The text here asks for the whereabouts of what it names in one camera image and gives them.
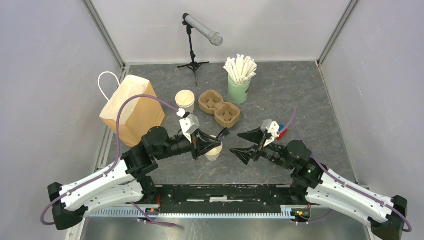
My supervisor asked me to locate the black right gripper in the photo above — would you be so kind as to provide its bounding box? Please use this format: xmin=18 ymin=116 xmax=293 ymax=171
xmin=228 ymin=126 xmax=294 ymax=171

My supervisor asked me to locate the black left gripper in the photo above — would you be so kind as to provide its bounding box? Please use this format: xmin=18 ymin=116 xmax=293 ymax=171
xmin=155 ymin=127 xmax=222 ymax=161

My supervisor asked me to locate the white paper cup printed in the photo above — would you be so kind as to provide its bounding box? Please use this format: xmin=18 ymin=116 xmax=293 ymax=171
xmin=175 ymin=90 xmax=196 ymax=113

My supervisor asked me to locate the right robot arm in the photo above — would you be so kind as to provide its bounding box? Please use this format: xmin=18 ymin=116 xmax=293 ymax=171
xmin=229 ymin=128 xmax=412 ymax=240

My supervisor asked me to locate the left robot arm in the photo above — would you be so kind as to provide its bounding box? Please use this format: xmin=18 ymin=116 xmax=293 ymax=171
xmin=47 ymin=126 xmax=230 ymax=231

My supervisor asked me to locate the brown pulp cup carrier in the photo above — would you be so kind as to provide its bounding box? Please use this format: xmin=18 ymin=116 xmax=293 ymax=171
xmin=198 ymin=89 xmax=241 ymax=128

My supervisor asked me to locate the red toy brick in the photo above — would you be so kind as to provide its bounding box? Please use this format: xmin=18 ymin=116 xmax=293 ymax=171
xmin=276 ymin=129 xmax=288 ymax=141

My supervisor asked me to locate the black microphone stand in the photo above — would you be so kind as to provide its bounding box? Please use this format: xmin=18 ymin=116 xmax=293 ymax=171
xmin=177 ymin=20 xmax=210 ymax=87

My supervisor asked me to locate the brown paper bag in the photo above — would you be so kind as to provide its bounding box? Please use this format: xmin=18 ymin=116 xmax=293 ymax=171
xmin=99 ymin=75 xmax=165 ymax=147

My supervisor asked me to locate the grey microphone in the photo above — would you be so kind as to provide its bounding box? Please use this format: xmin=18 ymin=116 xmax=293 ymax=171
xmin=182 ymin=13 xmax=224 ymax=47

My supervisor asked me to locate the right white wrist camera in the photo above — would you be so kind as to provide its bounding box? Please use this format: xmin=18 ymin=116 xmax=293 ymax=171
xmin=259 ymin=119 xmax=280 ymax=147

